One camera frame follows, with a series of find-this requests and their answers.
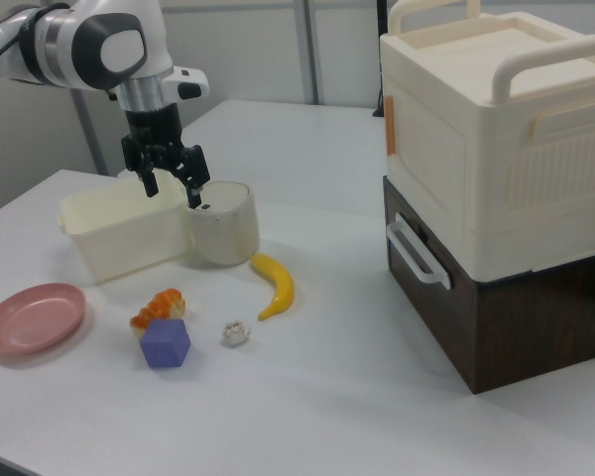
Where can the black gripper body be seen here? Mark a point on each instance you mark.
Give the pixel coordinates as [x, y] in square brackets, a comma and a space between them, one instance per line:
[154, 134]

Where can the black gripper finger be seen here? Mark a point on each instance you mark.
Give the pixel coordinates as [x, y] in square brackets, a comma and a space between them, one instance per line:
[197, 173]
[148, 178]

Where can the small cream trash can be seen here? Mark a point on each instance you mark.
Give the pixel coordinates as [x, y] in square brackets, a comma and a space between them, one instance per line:
[225, 223]

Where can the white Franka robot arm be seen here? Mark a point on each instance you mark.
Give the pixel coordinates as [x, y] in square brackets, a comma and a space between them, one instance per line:
[79, 44]

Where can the cream rectangular plastic bin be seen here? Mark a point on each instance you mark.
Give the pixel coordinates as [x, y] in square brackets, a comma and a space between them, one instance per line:
[124, 228]

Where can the toy bread loaf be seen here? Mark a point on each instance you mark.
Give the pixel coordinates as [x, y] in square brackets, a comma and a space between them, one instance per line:
[161, 307]

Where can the yellow toy banana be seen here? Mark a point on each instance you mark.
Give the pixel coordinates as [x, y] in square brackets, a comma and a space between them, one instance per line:
[277, 287]

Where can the crumpled white paper ball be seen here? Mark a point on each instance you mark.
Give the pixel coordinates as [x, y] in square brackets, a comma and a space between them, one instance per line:
[235, 333]

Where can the purple cube block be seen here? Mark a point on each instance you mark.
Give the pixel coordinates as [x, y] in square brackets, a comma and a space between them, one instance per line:
[164, 344]

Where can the pink plastic plate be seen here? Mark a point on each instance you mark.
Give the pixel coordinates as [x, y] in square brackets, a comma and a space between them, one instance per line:
[32, 317]

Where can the dark wooden drawer cabinet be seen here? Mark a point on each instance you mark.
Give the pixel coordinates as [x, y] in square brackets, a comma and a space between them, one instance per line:
[501, 317]

